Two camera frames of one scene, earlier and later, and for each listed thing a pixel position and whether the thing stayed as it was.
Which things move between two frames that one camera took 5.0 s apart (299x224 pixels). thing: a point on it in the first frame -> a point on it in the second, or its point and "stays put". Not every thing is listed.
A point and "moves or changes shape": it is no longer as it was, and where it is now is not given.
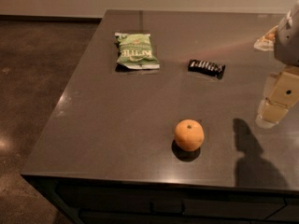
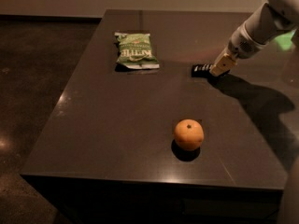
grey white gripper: (288, 42) -> (242, 46)
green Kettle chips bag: (135, 51) stays put
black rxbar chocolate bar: (206, 67) moves or changes shape
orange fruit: (189, 134) stays put
